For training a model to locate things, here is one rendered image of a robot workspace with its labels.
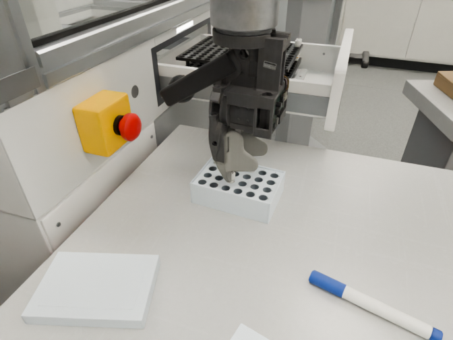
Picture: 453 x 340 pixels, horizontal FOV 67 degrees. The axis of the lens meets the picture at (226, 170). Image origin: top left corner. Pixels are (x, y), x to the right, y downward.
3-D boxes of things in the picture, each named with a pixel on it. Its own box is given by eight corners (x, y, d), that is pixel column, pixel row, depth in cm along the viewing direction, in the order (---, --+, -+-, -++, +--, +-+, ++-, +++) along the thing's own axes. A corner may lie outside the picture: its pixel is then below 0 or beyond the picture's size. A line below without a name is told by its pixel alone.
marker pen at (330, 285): (439, 336, 35) (444, 327, 34) (437, 349, 34) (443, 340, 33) (312, 274, 41) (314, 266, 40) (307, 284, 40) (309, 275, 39)
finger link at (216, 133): (219, 168, 44) (220, 104, 40) (208, 165, 45) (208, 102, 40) (232, 152, 48) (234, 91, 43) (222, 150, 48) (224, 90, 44)
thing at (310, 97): (336, 72, 79) (342, 45, 76) (325, 119, 59) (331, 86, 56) (180, 55, 90) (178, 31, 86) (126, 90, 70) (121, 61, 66)
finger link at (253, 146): (261, 183, 50) (265, 129, 44) (224, 174, 52) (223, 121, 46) (268, 171, 52) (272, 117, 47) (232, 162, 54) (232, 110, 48)
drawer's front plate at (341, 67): (344, 77, 81) (354, 27, 74) (334, 133, 58) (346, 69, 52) (336, 76, 81) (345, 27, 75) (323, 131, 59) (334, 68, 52)
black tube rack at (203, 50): (299, 72, 78) (303, 43, 74) (284, 102, 64) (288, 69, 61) (209, 63, 84) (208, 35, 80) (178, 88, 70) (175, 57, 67)
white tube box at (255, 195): (283, 190, 55) (286, 171, 53) (268, 224, 48) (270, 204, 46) (213, 173, 59) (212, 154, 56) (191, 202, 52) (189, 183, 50)
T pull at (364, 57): (367, 57, 67) (369, 50, 66) (367, 69, 61) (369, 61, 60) (348, 55, 68) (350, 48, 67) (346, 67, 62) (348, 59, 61)
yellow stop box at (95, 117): (139, 135, 53) (132, 92, 49) (112, 160, 48) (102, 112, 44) (112, 131, 55) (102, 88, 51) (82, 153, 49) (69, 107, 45)
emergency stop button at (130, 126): (145, 133, 51) (141, 109, 48) (131, 147, 47) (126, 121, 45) (128, 131, 51) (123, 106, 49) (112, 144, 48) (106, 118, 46)
